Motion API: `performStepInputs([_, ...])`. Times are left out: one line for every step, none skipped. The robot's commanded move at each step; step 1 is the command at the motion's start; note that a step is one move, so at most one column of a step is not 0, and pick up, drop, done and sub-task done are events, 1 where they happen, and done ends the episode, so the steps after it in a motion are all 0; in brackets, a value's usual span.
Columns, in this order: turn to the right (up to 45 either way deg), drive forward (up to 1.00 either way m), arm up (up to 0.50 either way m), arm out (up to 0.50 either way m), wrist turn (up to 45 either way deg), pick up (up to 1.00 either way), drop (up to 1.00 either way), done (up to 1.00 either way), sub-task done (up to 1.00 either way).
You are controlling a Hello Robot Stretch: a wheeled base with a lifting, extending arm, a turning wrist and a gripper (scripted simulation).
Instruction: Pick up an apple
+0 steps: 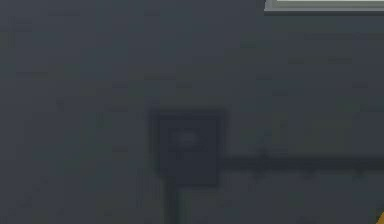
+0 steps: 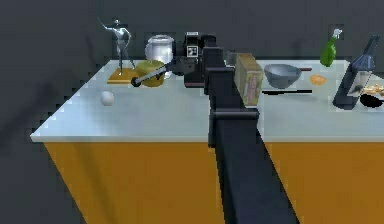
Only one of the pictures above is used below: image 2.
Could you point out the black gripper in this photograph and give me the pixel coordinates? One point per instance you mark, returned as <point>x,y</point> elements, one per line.
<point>181,66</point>

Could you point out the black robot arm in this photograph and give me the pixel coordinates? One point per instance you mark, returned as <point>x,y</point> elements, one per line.
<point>246,173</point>

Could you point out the olive green apple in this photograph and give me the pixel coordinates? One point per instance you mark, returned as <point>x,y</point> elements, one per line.
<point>150,68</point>

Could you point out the white round pot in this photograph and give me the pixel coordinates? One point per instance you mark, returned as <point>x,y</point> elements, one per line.
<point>160,48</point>

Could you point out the silver figure statue wooden base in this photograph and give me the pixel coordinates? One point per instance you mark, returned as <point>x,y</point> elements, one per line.
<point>122,40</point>

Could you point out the white egg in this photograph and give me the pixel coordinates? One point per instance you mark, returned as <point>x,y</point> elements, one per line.
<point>107,98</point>

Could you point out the grey cup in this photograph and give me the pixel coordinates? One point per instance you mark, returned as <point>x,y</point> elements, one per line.
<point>231,58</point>

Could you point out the brown bread loaf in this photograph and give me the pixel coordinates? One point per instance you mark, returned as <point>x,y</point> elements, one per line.
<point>249,78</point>

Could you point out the orange counter with pale top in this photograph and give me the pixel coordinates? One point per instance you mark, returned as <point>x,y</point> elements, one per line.
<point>133,180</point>

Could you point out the grey bowl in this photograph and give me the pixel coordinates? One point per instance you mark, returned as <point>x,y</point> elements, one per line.
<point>281,76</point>

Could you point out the black flat utensil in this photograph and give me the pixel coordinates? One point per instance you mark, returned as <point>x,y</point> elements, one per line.
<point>286,91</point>

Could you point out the orange round food piece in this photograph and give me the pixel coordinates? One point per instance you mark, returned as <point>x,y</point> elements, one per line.
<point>318,80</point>

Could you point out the green spray bottle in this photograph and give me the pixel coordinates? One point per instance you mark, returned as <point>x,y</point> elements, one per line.
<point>329,51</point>

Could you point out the black pan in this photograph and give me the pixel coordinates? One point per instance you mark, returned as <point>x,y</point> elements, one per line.
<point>370,101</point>

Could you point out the yellow food pile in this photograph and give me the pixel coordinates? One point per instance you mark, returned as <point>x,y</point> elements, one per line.
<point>375,89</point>

